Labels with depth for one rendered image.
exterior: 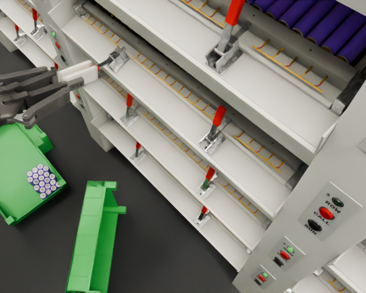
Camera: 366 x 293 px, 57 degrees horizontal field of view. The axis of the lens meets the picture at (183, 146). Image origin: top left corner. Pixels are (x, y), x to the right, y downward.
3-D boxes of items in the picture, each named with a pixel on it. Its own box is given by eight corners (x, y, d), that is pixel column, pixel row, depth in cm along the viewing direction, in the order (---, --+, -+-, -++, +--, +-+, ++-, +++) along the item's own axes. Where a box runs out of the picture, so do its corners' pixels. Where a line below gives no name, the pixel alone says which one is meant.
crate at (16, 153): (68, 186, 114) (66, 182, 107) (13, 226, 107) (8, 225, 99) (13, 117, 115) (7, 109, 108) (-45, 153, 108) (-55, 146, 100)
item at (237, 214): (253, 253, 73) (251, 249, 60) (89, 95, 96) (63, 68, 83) (314, 184, 75) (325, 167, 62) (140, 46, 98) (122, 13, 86)
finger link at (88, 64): (60, 86, 63) (58, 84, 63) (92, 74, 67) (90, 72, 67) (58, 73, 61) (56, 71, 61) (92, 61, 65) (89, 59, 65)
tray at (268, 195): (273, 222, 56) (275, 213, 48) (70, 41, 80) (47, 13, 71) (351, 137, 58) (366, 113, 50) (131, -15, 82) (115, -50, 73)
